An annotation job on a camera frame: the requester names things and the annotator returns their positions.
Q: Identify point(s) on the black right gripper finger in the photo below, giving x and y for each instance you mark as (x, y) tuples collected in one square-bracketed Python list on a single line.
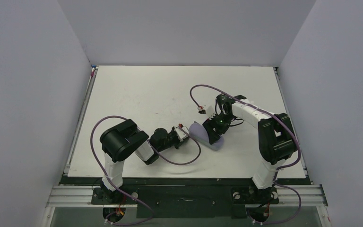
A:
[(211, 125), (214, 134)]

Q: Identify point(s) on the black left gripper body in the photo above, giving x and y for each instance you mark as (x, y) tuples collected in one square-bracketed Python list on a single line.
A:
[(175, 138)]

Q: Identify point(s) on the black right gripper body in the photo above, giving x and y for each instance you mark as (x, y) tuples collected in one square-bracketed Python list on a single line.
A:
[(212, 127)]

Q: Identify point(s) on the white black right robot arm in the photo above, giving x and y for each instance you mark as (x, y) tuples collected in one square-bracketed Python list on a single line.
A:
[(276, 144)]

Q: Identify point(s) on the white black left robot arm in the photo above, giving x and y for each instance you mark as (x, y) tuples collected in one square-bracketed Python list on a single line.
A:
[(126, 138)]

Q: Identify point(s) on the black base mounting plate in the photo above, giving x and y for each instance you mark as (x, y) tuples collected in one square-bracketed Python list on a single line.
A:
[(239, 207)]

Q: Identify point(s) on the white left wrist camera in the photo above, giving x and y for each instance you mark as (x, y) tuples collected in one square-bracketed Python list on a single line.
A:
[(181, 132)]

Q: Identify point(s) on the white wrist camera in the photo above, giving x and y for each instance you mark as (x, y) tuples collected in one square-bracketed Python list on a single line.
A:
[(209, 111), (181, 132)]

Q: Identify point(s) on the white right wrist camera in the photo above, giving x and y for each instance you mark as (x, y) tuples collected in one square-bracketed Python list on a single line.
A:
[(209, 111)]

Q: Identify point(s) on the aluminium front frame rail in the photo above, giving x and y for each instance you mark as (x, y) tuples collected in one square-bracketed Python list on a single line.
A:
[(83, 196)]

